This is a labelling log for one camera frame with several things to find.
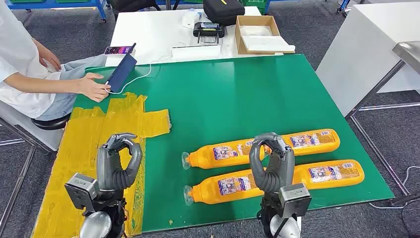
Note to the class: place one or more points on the white bench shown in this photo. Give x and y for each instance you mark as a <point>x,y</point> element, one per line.
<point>46,139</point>

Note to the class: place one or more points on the white table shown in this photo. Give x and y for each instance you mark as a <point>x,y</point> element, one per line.
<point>154,33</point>

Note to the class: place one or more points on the person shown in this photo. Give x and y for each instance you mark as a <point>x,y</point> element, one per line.
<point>16,49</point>

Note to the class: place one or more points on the person's right forearm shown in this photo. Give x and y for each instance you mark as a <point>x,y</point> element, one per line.
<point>42,86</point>

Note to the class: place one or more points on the black remote controller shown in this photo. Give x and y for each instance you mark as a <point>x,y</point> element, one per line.
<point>209,31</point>

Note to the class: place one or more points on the black chair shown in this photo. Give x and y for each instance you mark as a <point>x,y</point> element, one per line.
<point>131,4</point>

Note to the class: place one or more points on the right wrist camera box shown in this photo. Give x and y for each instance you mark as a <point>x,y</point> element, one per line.
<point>295,198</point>

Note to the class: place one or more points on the orange detergent bottle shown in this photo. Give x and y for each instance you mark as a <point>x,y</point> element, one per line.
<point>315,141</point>
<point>210,154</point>
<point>328,174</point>
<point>210,190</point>

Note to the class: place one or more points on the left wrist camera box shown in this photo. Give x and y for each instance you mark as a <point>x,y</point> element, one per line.
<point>80,190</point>

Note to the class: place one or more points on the green plastic crate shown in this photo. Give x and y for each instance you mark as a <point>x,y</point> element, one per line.
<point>257,5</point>

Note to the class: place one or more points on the robot left hand grey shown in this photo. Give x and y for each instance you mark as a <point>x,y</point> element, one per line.
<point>103,167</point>

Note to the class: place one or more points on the person's left hand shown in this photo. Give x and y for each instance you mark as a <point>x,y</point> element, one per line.
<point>49,59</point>

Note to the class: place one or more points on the smartphone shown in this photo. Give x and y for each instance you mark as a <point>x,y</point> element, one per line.
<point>118,50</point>

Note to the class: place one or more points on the blue cart frame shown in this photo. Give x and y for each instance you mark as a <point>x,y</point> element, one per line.
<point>343,5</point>

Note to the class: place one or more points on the white sheet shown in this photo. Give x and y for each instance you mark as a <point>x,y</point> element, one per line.
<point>265,43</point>

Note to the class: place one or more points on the blue metal rack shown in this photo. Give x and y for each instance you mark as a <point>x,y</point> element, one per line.
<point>65,4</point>

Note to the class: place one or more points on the person's left forearm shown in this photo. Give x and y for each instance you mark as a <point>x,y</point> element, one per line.
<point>39,46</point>

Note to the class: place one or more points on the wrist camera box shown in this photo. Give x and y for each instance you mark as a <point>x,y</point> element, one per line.
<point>80,190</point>
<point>295,198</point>

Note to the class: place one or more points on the stainless steel table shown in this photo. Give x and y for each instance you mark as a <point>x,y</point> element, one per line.
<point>408,52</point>

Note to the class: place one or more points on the black carrying case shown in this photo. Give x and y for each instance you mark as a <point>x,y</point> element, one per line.
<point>223,11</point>

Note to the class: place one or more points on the open cardboard box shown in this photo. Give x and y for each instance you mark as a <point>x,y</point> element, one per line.
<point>239,39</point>

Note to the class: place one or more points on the white cabinet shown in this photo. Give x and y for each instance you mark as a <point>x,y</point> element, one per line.
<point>357,56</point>

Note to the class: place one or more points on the metal frame leg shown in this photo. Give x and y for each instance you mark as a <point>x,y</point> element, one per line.
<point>17,185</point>

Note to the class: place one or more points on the person's right hand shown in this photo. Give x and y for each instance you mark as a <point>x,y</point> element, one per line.
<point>93,88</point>

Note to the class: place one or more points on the white plastic bag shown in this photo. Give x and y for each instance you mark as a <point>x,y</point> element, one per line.
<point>256,30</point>

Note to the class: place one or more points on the green table mat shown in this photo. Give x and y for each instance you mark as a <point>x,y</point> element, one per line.
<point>229,98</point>

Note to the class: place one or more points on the white plastic pack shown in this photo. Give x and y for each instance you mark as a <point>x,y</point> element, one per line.
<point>190,18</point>

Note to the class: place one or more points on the flat white box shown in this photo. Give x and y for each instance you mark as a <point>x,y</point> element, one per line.
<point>197,52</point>

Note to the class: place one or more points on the black stool seat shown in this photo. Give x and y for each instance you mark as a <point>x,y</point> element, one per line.
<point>49,124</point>

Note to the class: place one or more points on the yellow taped cardboard sheet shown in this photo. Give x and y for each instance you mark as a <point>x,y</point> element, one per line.
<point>82,148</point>

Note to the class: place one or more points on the robot right hand grey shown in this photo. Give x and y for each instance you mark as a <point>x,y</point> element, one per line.
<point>285,167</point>

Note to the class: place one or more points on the tablet with dark blue cover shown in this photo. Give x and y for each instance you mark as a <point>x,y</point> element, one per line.
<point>122,74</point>

